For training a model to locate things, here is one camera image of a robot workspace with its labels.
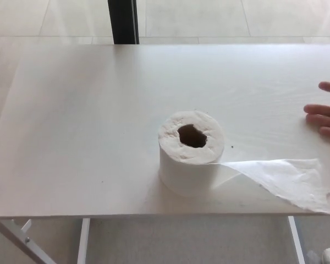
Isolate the person's bare hand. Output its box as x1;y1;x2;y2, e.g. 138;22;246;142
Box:
304;81;330;138

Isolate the white toilet paper roll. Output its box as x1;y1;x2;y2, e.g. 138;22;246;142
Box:
157;110;330;215

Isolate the white straight table leg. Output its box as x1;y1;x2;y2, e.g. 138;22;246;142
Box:
287;216;306;264
77;218;91;264

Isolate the black vertical pillar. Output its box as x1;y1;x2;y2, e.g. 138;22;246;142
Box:
107;0;140;45

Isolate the white slanted table leg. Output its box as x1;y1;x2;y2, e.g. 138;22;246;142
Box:
0;219;57;264

